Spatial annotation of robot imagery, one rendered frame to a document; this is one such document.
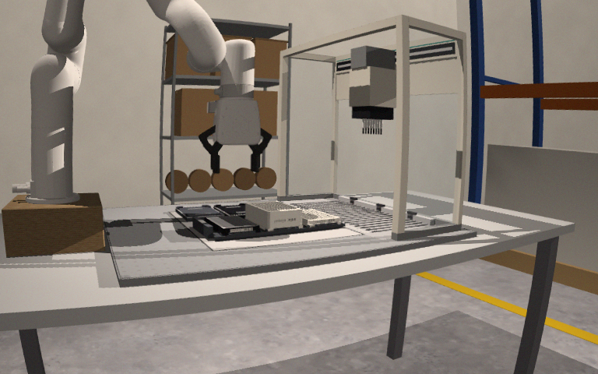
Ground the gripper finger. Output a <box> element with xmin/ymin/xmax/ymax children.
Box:
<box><xmin>199</xmin><ymin>125</ymin><xmax>223</xmax><ymax>174</ymax></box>
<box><xmin>249</xmin><ymin>128</ymin><xmax>272</xmax><ymax>172</ymax></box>

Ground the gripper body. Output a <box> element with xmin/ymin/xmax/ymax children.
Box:
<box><xmin>213</xmin><ymin>97</ymin><xmax>261</xmax><ymax>145</ymax></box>

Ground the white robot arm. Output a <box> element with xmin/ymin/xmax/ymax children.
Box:
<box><xmin>12</xmin><ymin>0</ymin><xmax>255</xmax><ymax>204</ymax></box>

